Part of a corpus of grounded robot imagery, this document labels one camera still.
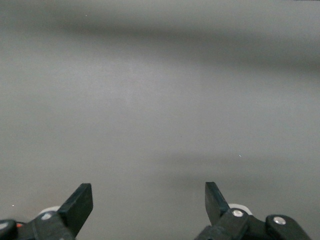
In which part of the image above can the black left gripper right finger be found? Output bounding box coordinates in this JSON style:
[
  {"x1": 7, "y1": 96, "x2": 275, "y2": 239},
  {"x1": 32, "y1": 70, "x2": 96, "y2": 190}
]
[{"x1": 194, "y1": 181, "x2": 313, "y2": 240}]

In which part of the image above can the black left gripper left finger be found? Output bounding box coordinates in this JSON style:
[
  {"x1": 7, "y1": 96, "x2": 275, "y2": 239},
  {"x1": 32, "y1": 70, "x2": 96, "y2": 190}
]
[{"x1": 0, "y1": 183, "x2": 94, "y2": 240}]

